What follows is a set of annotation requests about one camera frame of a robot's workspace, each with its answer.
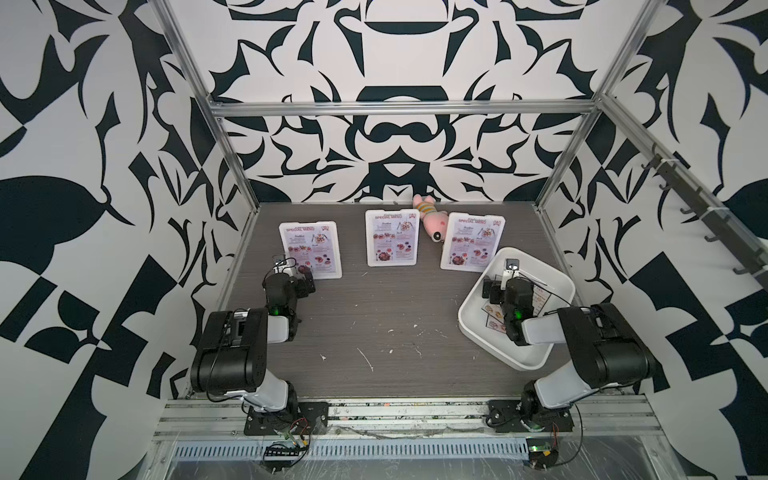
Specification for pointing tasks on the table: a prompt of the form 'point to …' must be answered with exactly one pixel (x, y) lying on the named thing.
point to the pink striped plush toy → (435, 221)
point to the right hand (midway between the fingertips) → (505, 273)
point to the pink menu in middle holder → (394, 236)
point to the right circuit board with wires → (543, 450)
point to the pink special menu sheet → (312, 246)
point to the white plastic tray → (473, 320)
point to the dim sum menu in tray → (495, 312)
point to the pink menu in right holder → (473, 241)
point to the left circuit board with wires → (288, 453)
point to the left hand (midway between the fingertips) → (287, 268)
